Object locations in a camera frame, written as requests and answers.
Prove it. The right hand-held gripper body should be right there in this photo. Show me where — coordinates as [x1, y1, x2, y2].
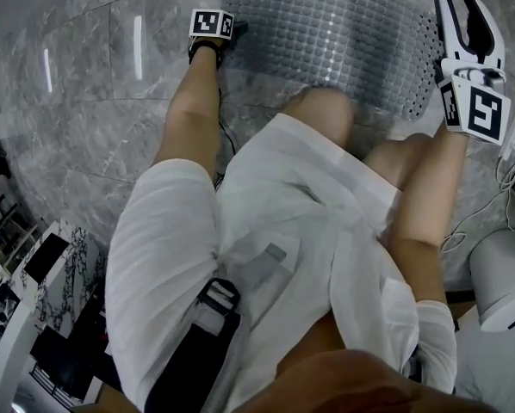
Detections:
[432, 51, 512, 146]

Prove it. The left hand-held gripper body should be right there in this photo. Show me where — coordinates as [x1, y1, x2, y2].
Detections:
[187, 8, 235, 66]

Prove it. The grey dotted bath mat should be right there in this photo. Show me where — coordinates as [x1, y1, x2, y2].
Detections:
[220, 0, 447, 123]

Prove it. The person's left forearm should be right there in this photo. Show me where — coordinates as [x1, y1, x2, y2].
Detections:
[151, 46, 223, 191]

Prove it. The person's right forearm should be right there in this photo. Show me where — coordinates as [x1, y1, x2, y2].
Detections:
[388, 122, 470, 305]

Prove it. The white power adapter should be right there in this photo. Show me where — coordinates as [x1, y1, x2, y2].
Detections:
[497, 113, 515, 161]

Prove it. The person's right knee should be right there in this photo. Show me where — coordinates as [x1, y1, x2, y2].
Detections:
[362, 133, 435, 194]

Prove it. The person's knee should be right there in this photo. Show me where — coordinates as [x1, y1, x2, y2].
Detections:
[281, 85, 355, 151]
[362, 133, 435, 194]

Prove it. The person's left knee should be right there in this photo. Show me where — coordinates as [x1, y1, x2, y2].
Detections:
[281, 85, 355, 151]

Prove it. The white cylindrical appliance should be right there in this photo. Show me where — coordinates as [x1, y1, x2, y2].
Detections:
[468, 227, 515, 334]

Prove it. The person's white clothing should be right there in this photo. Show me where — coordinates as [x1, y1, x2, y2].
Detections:
[103, 113, 458, 413]

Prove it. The black flat screen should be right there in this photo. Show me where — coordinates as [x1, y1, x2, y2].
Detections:
[22, 231, 70, 285]

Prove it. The black white marbled cabinet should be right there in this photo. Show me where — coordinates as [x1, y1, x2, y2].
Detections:
[19, 225, 109, 343]

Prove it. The white cable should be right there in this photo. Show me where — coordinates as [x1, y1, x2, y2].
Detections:
[439, 114, 515, 254]

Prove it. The thin black cable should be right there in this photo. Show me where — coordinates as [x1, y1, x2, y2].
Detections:
[214, 87, 238, 191]

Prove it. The black strap with buckle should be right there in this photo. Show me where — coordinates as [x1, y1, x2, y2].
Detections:
[183, 276, 244, 413]

